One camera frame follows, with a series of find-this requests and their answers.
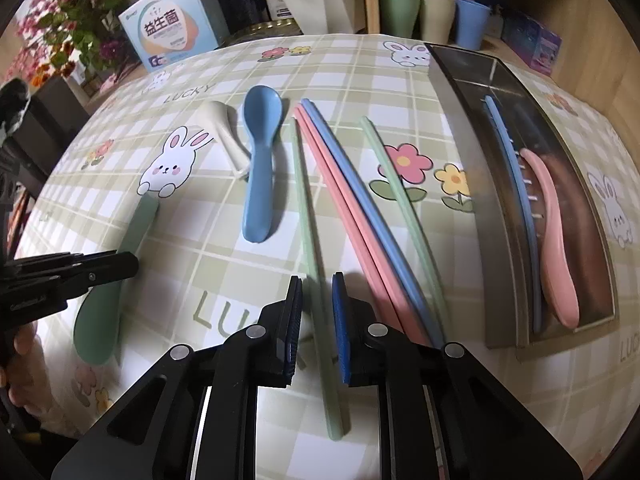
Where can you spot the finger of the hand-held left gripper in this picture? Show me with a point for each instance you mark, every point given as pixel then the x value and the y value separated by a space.
pixel 100 272
pixel 40 264

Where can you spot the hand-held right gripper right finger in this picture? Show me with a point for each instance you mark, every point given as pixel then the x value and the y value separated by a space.
pixel 340 330

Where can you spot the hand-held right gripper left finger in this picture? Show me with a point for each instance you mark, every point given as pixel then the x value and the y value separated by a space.
pixel 295 320

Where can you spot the green spoon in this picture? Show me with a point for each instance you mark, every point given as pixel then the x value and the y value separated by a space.
pixel 97 325

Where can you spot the green chopstick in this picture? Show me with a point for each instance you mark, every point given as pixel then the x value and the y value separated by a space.
pixel 307 230
pixel 400 195

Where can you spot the blue chopstick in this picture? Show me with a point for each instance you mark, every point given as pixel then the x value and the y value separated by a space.
pixel 517 185
pixel 359 195

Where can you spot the blue spoon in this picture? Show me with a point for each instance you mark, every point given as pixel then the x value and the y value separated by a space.
pixel 260 185

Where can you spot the white spoon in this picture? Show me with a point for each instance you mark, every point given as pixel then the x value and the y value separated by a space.
pixel 222 120

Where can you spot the pink spoon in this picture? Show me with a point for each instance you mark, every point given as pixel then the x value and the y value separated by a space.
pixel 555 260

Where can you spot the perforated steel utensil tray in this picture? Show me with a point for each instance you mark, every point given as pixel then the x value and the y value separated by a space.
pixel 460 135

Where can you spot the person's left hand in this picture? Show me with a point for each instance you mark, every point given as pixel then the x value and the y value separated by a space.
pixel 25 345

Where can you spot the checkered rabbit print tablecloth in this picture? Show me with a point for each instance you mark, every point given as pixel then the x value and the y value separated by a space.
pixel 200 240

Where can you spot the dark chair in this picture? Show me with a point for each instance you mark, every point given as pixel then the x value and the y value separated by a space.
pixel 50 110

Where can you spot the white black cloth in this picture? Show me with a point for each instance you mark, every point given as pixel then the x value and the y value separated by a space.
pixel 12 102

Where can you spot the white pastel printed box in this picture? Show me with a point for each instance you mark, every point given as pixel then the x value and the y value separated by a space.
pixel 170 25

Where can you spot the gold metal tray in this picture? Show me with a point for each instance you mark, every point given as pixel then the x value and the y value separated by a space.
pixel 260 30

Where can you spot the green cup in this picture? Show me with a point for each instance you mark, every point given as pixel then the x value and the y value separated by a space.
pixel 399 12

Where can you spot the cream cup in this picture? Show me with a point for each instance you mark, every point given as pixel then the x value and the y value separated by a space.
pixel 436 17

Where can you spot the wooden shelf unit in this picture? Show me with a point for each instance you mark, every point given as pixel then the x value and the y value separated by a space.
pixel 371 0

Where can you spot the blue cup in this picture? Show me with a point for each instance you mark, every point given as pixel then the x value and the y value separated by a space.
pixel 472 25

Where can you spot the small purple box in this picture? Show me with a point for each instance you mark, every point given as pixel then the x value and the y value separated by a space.
pixel 532 42

